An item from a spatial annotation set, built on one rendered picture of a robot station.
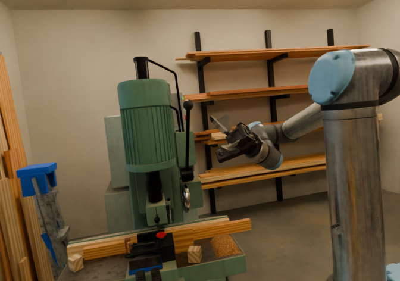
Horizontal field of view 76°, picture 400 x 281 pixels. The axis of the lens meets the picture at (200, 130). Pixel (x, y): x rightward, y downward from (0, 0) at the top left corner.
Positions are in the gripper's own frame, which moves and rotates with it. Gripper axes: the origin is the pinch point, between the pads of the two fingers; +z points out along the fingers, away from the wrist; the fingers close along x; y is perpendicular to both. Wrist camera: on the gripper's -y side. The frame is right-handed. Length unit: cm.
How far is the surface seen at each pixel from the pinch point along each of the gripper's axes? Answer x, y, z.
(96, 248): 18, -54, 12
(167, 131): -4.2, -11.3, 10.1
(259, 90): -163, -14, -155
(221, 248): 28.9, -21.4, -16.2
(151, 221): 16.1, -34.5, 1.9
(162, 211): 14.2, -30.0, 0.1
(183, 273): 33.8, -30.9, -6.0
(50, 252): -9, -123, 3
